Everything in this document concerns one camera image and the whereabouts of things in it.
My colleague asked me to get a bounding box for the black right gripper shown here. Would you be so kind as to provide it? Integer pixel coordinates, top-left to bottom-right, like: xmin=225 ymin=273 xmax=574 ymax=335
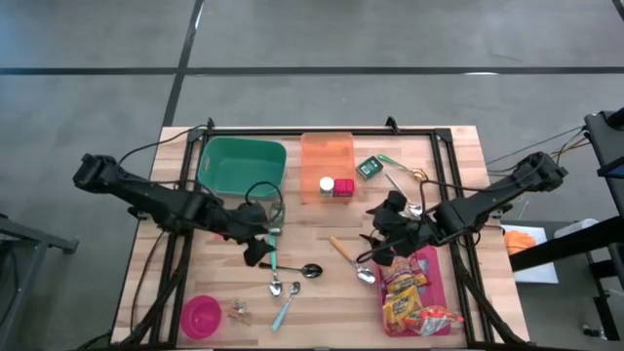
xmin=357 ymin=189 xmax=438 ymax=268

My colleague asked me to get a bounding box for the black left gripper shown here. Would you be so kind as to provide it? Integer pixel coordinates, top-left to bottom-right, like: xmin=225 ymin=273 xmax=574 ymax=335
xmin=221 ymin=199 xmax=277 ymax=268

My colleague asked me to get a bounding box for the orange yellow snack packet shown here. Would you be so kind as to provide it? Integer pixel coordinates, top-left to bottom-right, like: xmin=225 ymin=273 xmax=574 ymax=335
xmin=378 ymin=254 xmax=431 ymax=294

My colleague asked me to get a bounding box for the small glass jar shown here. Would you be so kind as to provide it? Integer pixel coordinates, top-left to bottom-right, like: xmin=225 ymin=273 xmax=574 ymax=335
xmin=226 ymin=298 xmax=254 ymax=327

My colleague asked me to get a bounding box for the plain silver spoon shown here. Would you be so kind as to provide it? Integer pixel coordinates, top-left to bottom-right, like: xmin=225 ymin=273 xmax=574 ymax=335
xmin=384 ymin=172 xmax=425 ymax=219

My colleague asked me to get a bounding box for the black metal spoon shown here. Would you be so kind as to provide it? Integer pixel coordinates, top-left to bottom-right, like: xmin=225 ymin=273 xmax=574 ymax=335
xmin=257 ymin=261 xmax=325 ymax=281

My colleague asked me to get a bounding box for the small green spice tin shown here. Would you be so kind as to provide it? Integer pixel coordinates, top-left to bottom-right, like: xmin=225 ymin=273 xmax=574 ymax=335
xmin=356 ymin=155 xmax=385 ymax=181

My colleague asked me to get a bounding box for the pink plastic bowl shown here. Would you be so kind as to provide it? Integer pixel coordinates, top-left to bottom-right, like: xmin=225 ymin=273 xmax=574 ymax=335
xmin=178 ymin=293 xmax=223 ymax=340

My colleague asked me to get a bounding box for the pink plastic tray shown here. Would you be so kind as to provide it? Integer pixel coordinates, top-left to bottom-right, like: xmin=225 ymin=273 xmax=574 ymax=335
xmin=376 ymin=244 xmax=453 ymax=338

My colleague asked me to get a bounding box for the green plastic bin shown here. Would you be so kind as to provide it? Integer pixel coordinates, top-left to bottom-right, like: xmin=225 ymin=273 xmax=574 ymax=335
xmin=196 ymin=136 xmax=289 ymax=201

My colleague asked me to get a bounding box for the orange translucent plastic bin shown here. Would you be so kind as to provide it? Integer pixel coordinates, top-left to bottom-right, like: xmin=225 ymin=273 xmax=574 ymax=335
xmin=298 ymin=131 xmax=357 ymax=206

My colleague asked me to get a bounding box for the orange cloth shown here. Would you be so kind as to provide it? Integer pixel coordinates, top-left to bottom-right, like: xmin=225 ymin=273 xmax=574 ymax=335
xmin=503 ymin=229 xmax=538 ymax=257

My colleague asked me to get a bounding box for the white paper sheet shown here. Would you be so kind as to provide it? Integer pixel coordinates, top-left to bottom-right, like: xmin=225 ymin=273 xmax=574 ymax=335
xmin=500 ymin=223 xmax=561 ymax=286

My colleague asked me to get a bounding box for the white plastic container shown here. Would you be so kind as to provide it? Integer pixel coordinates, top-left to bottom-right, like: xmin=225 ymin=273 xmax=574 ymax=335
xmin=554 ymin=217 xmax=600 ymax=240

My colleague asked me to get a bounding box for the black equipment stand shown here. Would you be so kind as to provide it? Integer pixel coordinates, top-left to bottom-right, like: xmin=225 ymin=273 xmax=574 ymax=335
xmin=509 ymin=107 xmax=624 ymax=342

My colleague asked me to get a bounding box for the grey side table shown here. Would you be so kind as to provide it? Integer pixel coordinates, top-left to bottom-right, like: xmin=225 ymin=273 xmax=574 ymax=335
xmin=0 ymin=210 xmax=79 ymax=351

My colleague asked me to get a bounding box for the teal-handled spoon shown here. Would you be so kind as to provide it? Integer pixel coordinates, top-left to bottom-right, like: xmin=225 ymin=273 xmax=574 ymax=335
xmin=266 ymin=233 xmax=285 ymax=299

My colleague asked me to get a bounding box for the wooden-handled spoon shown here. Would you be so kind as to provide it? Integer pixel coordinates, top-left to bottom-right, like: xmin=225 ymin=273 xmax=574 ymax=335
xmin=328 ymin=235 xmax=378 ymax=286

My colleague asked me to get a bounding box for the light blue-handled spoon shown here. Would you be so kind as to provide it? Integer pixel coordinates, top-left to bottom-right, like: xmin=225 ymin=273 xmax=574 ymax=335
xmin=270 ymin=280 xmax=302 ymax=333

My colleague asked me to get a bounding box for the black aluminium table frame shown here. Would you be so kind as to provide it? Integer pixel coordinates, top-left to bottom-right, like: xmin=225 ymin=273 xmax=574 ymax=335
xmin=127 ymin=115 xmax=530 ymax=350

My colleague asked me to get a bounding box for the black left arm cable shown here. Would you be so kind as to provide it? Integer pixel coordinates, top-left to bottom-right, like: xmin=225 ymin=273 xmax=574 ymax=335
xmin=115 ymin=123 xmax=207 ymax=168

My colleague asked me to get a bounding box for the bundle of thin cables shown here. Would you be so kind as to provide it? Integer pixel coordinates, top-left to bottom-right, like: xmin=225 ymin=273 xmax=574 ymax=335
xmin=485 ymin=124 xmax=587 ymax=195

